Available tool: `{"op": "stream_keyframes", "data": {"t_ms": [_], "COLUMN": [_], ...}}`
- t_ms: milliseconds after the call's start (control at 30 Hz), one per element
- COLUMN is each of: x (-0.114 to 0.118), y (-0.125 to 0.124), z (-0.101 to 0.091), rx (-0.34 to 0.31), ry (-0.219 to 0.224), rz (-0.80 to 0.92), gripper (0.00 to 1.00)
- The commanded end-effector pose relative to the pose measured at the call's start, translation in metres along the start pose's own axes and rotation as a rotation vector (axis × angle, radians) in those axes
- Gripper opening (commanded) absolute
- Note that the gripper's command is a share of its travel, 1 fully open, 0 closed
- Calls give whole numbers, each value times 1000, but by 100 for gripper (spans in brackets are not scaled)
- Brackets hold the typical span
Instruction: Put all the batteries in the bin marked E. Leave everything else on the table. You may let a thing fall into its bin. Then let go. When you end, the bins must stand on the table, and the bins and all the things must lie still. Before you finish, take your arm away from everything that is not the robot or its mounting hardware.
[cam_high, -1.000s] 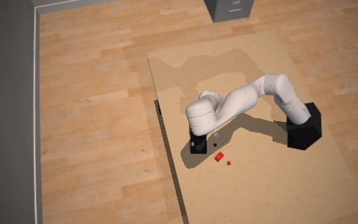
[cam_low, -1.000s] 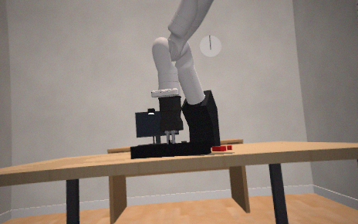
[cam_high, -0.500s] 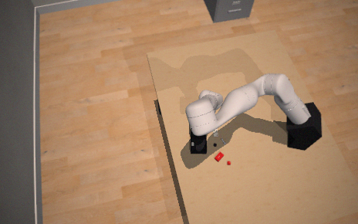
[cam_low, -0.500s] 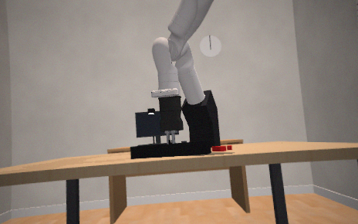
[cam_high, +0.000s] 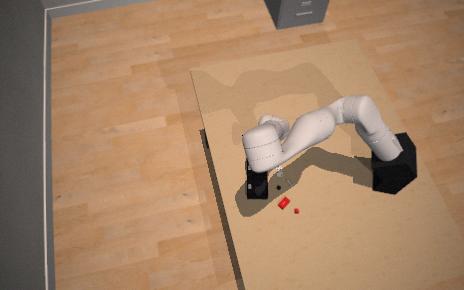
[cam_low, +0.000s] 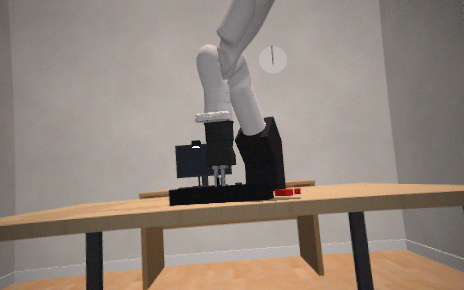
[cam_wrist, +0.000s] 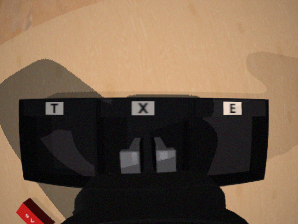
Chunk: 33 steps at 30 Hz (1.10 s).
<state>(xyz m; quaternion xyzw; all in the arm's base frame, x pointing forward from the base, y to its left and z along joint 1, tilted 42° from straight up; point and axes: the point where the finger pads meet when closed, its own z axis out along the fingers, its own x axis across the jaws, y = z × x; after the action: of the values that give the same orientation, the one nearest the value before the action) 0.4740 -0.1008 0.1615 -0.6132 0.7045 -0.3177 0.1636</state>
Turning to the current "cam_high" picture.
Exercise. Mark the black rack of three bins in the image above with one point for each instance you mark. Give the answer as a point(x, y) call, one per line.
point(257, 184)

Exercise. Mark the red nine-volt battery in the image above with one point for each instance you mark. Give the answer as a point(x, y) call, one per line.
point(283, 203)

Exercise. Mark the white domino tile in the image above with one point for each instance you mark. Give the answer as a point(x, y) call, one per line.
point(279, 171)

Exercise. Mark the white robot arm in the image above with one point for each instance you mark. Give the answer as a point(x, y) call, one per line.
point(263, 147)

